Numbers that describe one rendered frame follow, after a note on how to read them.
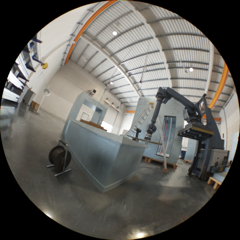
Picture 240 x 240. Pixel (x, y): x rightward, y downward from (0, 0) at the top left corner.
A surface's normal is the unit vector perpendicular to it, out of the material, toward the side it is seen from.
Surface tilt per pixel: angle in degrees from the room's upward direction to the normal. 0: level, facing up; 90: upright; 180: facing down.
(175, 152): 90
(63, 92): 90
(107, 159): 90
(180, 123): 90
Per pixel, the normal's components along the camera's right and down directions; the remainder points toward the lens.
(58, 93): 0.75, 0.09
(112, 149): -0.54, -0.37
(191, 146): -0.81, -0.39
